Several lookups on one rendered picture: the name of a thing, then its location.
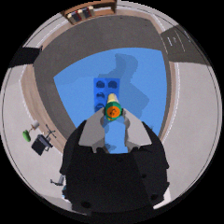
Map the blue bench mat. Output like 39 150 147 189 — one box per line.
54 48 167 153

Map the blue tube rack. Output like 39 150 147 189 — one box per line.
93 77 120 112

